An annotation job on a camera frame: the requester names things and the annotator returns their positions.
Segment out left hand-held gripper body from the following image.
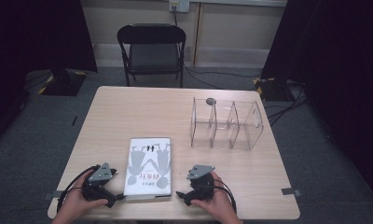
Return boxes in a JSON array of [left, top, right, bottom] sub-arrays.
[[81, 162, 117, 206]]

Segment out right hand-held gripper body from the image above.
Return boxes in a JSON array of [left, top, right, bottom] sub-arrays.
[[186, 164, 215, 202]]

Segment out white book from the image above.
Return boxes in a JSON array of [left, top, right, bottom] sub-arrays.
[[123, 137, 173, 203]]

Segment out clear acrylic book rack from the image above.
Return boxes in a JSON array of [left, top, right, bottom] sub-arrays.
[[189, 96, 265, 152]]

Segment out person's right hand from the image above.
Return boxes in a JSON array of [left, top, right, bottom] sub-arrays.
[[190, 171, 239, 222]]

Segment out person's left hand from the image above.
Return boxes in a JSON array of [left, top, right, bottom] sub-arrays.
[[57, 171, 109, 222]]

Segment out grey tape strip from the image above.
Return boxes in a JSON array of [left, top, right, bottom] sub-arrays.
[[42, 189, 64, 201], [281, 187, 301, 198]]

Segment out black stand base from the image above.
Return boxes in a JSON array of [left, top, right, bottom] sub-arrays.
[[37, 68, 89, 97], [253, 77, 296, 102]]

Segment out black folding chair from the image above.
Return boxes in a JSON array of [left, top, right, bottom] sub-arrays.
[[117, 22, 187, 89]]

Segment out black curtain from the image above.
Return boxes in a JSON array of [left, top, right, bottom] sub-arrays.
[[260, 0, 373, 206], [0, 0, 99, 147]]

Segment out left hand-held gripper cable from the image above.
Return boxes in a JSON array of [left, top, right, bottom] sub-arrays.
[[56, 165, 99, 215]]

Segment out hand-held gripper cable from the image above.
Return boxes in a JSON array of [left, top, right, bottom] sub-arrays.
[[212, 178, 238, 215], [56, 165, 99, 215]]

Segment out right hand-held gripper cable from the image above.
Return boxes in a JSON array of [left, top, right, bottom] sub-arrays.
[[212, 178, 238, 215]]

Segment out black floor cables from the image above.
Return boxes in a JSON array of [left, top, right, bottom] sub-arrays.
[[265, 83, 310, 127]]

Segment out black wall socket cable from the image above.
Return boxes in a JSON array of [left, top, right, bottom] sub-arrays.
[[173, 5, 262, 91]]

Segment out white wall socket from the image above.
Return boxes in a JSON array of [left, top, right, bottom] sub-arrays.
[[168, 0, 191, 14]]

